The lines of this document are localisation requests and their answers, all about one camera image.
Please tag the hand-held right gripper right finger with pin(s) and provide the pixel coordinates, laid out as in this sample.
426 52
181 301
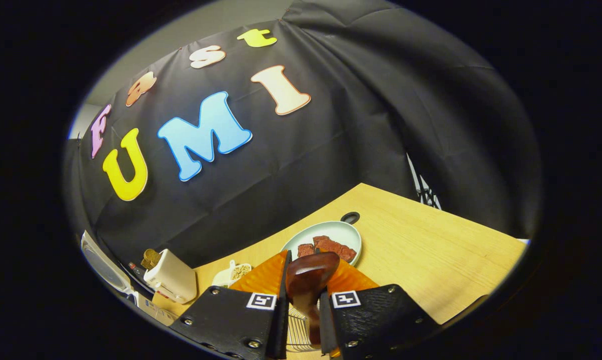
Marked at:
376 320

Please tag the white metal stand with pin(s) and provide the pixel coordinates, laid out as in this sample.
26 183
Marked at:
423 187

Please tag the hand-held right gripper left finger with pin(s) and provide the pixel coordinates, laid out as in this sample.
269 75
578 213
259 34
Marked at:
230 320

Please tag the white divided grain dish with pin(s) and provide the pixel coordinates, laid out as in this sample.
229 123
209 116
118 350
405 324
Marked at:
233 274

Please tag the white toaster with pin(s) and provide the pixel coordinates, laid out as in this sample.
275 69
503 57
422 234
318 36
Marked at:
175 280

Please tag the clear plastic water bottle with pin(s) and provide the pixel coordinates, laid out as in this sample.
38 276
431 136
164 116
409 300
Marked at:
136 270

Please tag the white rice cooker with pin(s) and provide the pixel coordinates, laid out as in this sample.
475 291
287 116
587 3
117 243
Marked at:
105 265

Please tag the red meat piece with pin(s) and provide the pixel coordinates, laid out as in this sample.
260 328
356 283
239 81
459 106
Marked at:
338 247
306 250

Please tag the black backdrop cloth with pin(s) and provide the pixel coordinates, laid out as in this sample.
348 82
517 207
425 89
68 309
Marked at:
356 125

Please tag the pale green plate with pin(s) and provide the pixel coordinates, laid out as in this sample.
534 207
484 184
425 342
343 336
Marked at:
331 230

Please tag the brown wooden spoon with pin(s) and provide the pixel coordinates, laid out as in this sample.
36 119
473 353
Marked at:
308 280

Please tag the brown toast slice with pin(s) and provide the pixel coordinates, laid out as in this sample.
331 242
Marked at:
150 258

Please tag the black table grommet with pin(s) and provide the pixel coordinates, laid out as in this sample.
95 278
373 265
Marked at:
350 218

